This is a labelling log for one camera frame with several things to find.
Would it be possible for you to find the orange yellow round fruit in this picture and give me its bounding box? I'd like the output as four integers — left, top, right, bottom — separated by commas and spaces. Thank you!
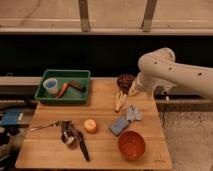
84, 119, 97, 133

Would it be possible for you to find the blue box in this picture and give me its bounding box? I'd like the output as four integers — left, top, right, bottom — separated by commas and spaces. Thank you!
0, 109, 23, 126

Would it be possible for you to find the green plastic tray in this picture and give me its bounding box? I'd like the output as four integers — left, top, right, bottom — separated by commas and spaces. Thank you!
35, 69, 90, 105

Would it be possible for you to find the silver spoon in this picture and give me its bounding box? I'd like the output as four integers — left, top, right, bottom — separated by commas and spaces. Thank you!
30, 121, 61, 131

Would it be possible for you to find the red bowl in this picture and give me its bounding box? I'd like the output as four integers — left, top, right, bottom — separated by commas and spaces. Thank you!
118, 131, 145, 161

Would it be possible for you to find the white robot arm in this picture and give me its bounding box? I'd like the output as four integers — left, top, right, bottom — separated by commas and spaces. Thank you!
115, 48, 213, 112

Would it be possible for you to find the clear blue plastic cup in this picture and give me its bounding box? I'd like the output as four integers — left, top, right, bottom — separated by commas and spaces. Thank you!
43, 78, 59, 96

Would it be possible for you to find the orange carrot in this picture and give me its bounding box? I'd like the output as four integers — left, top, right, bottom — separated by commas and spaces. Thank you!
56, 82, 68, 98

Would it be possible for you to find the dark brown block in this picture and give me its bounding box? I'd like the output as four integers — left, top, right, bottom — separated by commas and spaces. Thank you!
69, 80, 85, 92

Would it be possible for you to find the black handled knife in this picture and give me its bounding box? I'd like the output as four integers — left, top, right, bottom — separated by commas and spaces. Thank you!
72, 126, 90, 162

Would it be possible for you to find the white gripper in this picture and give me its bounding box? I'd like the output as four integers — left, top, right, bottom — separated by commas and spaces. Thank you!
115, 78, 145, 112

